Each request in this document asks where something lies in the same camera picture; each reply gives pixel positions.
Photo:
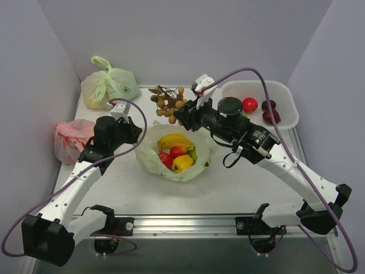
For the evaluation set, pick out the brown longan bunch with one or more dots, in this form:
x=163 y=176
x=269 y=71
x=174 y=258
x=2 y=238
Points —
x=167 y=101

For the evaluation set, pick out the light green fruit bag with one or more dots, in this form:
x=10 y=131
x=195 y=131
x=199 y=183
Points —
x=146 y=152

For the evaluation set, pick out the yellow bell pepper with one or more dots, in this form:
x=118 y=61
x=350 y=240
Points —
x=181 y=163

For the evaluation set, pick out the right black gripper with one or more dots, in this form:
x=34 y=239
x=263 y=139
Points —
x=188 y=116

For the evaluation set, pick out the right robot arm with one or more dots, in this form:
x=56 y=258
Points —
x=321 y=201

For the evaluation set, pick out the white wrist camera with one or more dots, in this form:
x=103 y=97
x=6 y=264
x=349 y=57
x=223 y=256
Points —
x=203 y=88
x=120 y=110

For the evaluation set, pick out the pink knotted plastic bag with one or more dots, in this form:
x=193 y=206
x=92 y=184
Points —
x=70 y=139

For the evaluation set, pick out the yellow banana bunch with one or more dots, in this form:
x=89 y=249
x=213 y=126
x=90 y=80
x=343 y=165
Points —
x=170 y=140

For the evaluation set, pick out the aluminium mounting rail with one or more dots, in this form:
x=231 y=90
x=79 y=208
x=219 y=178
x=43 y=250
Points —
x=191 y=226

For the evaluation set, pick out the dark maroon fruit upper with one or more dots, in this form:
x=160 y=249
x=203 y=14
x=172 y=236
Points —
x=265 y=105

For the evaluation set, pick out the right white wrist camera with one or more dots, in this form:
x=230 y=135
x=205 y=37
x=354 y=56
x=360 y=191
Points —
x=203 y=88

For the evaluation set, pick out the dark red fruit lower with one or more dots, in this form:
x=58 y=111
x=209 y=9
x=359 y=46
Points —
x=267 y=116

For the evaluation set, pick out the black base bracket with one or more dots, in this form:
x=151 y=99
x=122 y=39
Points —
x=120 y=226
x=246 y=226

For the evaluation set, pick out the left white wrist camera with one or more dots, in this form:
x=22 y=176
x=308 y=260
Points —
x=120 y=110

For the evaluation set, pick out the red tomato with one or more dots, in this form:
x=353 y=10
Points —
x=166 y=159

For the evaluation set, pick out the green knotted plastic bag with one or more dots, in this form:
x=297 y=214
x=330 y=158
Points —
x=106 y=84

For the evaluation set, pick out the right black base bracket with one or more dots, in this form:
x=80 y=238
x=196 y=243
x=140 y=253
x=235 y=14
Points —
x=246 y=226

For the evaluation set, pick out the left black base bracket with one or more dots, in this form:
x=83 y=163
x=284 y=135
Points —
x=120 y=226

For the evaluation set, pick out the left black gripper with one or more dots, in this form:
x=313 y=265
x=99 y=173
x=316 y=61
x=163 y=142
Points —
x=130 y=130

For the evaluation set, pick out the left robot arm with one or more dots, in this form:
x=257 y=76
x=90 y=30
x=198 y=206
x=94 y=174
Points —
x=52 y=234

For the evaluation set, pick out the white plastic basket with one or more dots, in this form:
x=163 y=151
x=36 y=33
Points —
x=278 y=92

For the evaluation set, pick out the red apple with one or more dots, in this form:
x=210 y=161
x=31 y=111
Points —
x=249 y=105

